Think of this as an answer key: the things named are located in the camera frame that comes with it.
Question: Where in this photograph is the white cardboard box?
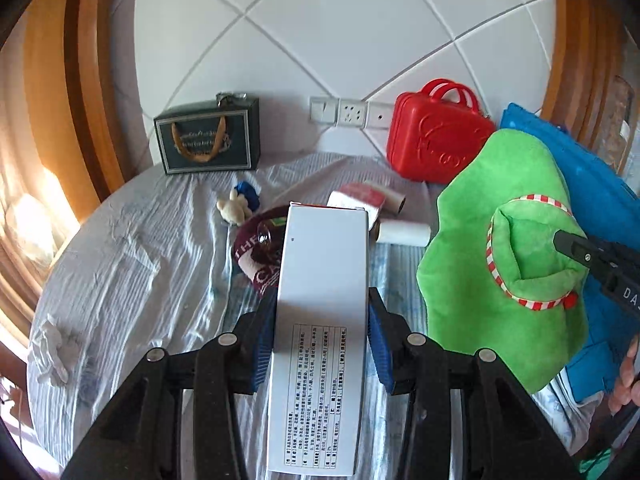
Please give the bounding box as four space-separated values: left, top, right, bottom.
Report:
267 204 369 477

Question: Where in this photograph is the maroon knit hat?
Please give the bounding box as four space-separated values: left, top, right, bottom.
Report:
231 205 290 296

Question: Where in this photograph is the pink tissue pack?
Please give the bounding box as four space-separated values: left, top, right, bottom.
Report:
326 182 387 221

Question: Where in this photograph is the person right hand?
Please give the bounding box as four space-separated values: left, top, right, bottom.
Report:
608 335 640 415

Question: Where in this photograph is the blue fabric storage bin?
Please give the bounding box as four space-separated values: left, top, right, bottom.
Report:
500 103 639 402

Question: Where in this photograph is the crumpled white tissue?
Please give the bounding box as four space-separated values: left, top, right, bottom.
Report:
29 314 84 387

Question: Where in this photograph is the green plush toy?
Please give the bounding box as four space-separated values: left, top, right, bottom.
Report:
416 129 588 393

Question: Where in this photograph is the white paper roll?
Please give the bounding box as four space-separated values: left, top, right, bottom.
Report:
371 219 432 247

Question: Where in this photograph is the red plastic toy suitcase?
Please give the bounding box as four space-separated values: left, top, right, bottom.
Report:
386 78 496 185

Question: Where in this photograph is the small cream plush bunny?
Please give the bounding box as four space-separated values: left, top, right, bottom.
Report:
216 188 253 226

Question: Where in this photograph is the dark green gift bag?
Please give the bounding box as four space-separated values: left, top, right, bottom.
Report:
154 92 260 174

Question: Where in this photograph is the white wall socket panel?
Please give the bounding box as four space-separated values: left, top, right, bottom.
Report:
309 96 394 129

